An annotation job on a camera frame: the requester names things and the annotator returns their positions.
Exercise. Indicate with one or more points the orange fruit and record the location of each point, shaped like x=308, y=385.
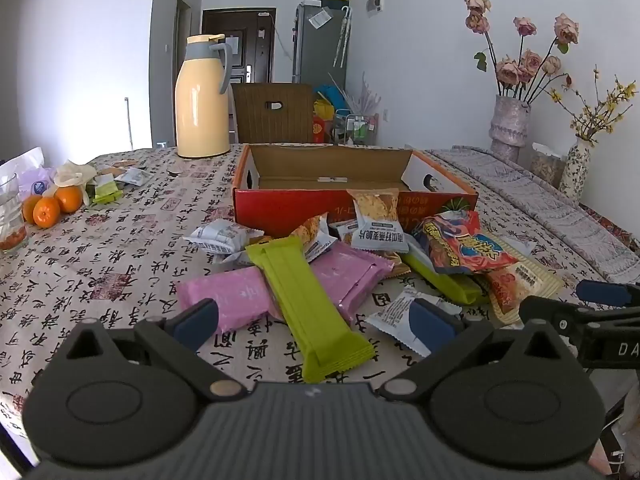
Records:
x=46, y=211
x=29, y=207
x=68, y=199

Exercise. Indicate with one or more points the brown biscuit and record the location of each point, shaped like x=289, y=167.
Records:
x=122, y=164

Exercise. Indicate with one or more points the grey patterned cloth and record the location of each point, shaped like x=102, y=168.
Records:
x=525, y=185

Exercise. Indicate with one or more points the yellow flower branches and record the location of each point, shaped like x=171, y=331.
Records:
x=592, y=120

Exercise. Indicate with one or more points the pink ribbed vase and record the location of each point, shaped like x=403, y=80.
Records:
x=509, y=125

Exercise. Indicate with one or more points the beige red snack packet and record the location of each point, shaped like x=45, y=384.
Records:
x=520, y=285

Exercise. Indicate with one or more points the metal pole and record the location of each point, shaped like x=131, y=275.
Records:
x=128, y=125

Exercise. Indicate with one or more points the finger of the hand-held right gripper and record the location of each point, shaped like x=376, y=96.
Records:
x=550, y=310
x=605, y=292

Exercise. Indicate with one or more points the clear glass cup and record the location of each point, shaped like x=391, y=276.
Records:
x=12, y=230

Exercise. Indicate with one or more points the pink snack packet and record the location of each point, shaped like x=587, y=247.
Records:
x=225, y=295
x=350, y=272

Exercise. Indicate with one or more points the cream glove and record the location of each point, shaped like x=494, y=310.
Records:
x=75, y=174

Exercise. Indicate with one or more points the brown wooden chair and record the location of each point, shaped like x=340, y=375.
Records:
x=260, y=120

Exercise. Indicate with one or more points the red yellow bag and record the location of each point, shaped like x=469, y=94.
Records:
x=322, y=125

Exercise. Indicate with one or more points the yellow thermos jug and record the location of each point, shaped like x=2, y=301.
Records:
x=200, y=105

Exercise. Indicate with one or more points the dried pink roses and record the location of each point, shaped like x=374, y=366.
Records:
x=510, y=72

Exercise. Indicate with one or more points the small white packet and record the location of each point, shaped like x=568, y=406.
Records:
x=134, y=176

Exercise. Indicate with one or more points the white grey snack packet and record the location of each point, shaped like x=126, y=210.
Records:
x=220, y=237

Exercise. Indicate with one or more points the white umbrella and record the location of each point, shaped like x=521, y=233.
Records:
x=341, y=35

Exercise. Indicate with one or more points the white paper note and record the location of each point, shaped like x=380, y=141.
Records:
x=320, y=17

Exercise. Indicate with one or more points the speckled white vase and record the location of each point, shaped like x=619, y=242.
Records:
x=575, y=170

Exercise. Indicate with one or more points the long green snack packet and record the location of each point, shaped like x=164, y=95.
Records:
x=445, y=280
x=310, y=310

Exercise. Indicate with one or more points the white plastic bag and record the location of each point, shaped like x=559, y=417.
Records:
x=25, y=162

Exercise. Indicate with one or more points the dark brown door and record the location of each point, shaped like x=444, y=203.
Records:
x=260, y=55

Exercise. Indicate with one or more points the grey refrigerator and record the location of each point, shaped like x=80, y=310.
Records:
x=320, y=55

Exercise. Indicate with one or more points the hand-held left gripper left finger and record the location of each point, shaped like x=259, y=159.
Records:
x=192, y=322

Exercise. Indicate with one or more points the small green packet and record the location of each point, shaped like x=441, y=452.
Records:
x=106, y=192

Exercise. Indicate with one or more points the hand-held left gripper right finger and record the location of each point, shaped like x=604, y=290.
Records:
x=432, y=322

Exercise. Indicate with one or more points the pale dried branches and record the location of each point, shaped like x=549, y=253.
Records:
x=366, y=92

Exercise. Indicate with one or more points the red cardboard box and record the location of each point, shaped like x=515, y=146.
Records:
x=280, y=210

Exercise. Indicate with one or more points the red snack bag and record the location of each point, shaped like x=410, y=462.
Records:
x=465, y=247

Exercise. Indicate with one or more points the blue bag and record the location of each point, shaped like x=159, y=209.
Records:
x=330, y=96

